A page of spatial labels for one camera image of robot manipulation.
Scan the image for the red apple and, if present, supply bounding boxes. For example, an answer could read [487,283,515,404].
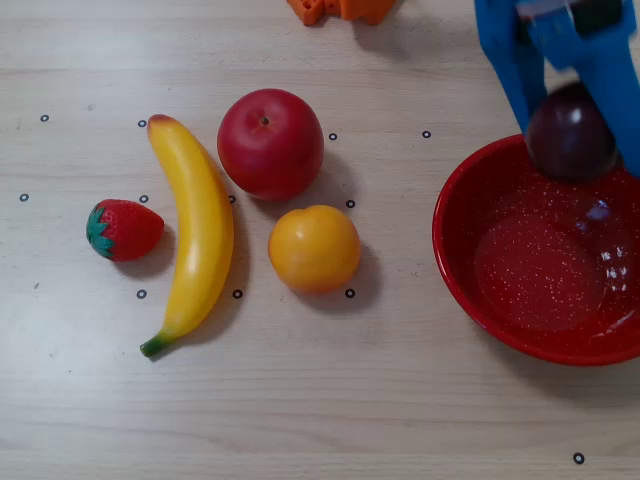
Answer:
[216,88,326,202]

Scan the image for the red strawberry with green leaves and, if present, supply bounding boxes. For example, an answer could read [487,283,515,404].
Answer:
[85,198,166,263]

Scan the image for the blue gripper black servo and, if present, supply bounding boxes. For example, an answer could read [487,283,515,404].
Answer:
[473,0,640,179]

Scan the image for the yellow banana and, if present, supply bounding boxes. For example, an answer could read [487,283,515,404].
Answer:
[139,113,235,359]

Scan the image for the dark purple plum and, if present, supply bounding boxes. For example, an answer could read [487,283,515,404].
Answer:
[526,82,620,184]

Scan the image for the red speckled enamel bowl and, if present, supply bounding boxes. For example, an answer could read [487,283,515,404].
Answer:
[432,132,640,367]

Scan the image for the round orange apricot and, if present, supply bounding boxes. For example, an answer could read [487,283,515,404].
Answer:
[267,204,362,295]

